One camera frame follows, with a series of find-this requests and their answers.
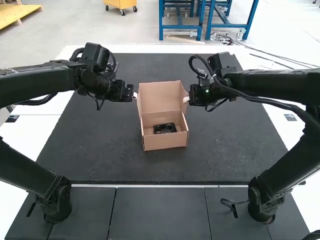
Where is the wooden platform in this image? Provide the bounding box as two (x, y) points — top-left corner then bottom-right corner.
(0, 3), (45, 31)

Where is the black mat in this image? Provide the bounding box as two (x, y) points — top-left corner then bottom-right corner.
(36, 52), (290, 186)

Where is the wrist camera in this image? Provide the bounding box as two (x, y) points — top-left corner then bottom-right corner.
(107, 62), (119, 76)
(198, 74), (211, 86)

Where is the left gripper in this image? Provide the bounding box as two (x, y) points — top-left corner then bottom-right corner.
(108, 79), (138, 103)

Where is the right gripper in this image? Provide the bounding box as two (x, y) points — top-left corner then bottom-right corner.
(181, 83), (217, 106)

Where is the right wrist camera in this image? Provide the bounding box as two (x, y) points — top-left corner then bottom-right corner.
(198, 74), (211, 86)

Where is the cardboard box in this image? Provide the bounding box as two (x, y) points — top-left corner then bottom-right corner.
(136, 79), (190, 152)

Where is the yellow wheeled cart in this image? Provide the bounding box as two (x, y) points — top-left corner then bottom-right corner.
(102, 0), (139, 16)

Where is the wooden plank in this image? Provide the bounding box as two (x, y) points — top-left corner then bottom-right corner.
(165, 34), (206, 45)

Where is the blue metal frame rack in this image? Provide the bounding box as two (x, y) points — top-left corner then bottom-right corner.
(204, 0), (260, 41)
(158, 0), (205, 42)

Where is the black square fan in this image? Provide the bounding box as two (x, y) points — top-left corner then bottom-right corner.
(152, 121), (179, 135)

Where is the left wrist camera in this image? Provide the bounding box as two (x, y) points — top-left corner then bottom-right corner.
(107, 62), (119, 76)

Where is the dark base panel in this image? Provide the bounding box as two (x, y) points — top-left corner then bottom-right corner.
(4, 186), (117, 240)
(204, 186), (311, 240)
(107, 186), (213, 240)

